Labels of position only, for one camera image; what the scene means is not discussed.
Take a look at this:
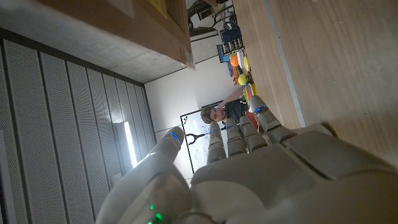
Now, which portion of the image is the blue flat box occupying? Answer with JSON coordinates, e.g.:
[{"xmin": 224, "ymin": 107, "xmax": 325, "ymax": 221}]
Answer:
[{"xmin": 216, "ymin": 44, "xmax": 230, "ymax": 63}]

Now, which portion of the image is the red bowl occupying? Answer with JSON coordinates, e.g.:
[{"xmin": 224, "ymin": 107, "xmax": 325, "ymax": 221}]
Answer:
[{"xmin": 245, "ymin": 111, "xmax": 259, "ymax": 130}]

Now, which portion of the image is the dark blue mug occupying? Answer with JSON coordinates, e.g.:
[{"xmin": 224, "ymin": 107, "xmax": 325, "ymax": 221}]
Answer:
[{"xmin": 220, "ymin": 24, "xmax": 243, "ymax": 44}]

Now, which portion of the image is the seated person in dark shirt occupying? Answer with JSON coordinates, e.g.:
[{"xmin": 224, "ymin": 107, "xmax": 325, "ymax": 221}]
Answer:
[{"xmin": 200, "ymin": 86, "xmax": 249, "ymax": 125}]

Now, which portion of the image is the black dice stack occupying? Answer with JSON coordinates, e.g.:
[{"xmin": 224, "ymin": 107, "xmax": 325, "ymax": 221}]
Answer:
[{"xmin": 222, "ymin": 37, "xmax": 245, "ymax": 57}]

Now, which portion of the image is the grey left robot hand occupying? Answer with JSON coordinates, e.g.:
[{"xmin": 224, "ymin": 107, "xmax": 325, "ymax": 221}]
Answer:
[{"xmin": 95, "ymin": 95, "xmax": 398, "ymax": 224}]

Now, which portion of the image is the whiteboard with black frame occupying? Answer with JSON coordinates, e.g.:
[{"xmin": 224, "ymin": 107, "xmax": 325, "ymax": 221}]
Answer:
[{"xmin": 180, "ymin": 101, "xmax": 233, "ymax": 174}]

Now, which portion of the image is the colourful stacking rings toy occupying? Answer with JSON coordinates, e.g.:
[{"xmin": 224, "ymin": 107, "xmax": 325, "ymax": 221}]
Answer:
[{"xmin": 243, "ymin": 83, "xmax": 256, "ymax": 101}]

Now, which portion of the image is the large open cardboard box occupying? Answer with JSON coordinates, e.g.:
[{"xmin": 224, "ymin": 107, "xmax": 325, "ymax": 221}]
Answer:
[{"xmin": 37, "ymin": 0, "xmax": 196, "ymax": 68}]

